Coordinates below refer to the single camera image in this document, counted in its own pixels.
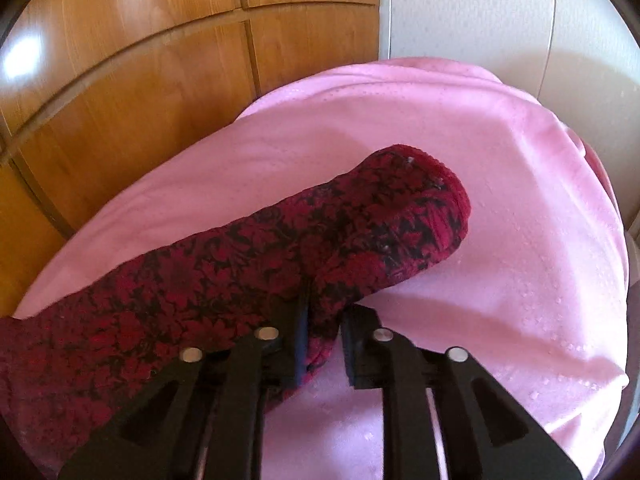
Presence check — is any wooden wardrobe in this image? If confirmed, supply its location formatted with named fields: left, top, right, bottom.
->
left=0, top=0, right=382, bottom=317

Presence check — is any pink blanket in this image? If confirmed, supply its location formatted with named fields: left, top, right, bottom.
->
left=12, top=57, right=631, bottom=480

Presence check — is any red black floral garment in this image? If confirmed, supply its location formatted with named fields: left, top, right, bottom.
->
left=0, top=144, right=471, bottom=467

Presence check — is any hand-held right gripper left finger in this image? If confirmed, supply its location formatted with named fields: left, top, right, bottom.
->
left=57, top=304, right=311, bottom=480

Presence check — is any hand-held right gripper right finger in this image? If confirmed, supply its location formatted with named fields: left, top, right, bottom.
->
left=340, top=306, right=586, bottom=480

